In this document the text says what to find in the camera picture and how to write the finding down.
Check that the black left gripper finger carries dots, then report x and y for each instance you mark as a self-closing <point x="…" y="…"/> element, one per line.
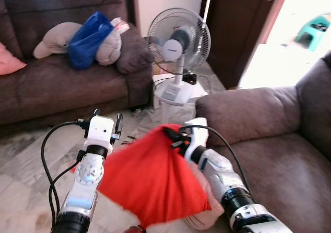
<point x="119" y="123"/>

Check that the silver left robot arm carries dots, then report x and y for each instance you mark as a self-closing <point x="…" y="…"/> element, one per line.
<point x="85" y="181"/>

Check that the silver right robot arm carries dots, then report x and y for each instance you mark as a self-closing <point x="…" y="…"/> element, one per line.
<point x="230" y="184"/>

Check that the long brown fabric sofa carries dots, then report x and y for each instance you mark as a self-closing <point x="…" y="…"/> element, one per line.
<point x="62" y="88"/>

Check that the beige pillow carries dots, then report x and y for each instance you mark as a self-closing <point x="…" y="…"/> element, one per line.
<point x="54" y="41"/>

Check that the pink pillow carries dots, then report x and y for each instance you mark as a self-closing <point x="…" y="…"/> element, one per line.
<point x="9" y="61"/>

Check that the black power adapter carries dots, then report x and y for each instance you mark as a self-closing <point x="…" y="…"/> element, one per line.
<point x="190" y="79"/>

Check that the blue bag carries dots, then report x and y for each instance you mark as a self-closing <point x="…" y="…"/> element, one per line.
<point x="89" y="41"/>

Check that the white standing fan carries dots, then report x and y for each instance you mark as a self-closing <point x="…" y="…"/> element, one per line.
<point x="178" y="41"/>

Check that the white and red packet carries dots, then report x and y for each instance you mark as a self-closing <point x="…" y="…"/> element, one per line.
<point x="120" y="25"/>

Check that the dark brown door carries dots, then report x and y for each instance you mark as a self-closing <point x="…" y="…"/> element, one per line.
<point x="238" y="31"/>

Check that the green plastic stool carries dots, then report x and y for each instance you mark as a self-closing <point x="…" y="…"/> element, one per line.
<point x="313" y="30"/>

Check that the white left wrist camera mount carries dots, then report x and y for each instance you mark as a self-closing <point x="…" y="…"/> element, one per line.
<point x="99" y="129"/>

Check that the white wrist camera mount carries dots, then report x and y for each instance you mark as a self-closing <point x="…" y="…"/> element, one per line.
<point x="99" y="129"/>
<point x="196" y="137"/>

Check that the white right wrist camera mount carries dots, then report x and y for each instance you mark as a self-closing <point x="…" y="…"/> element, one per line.
<point x="196" y="137"/>

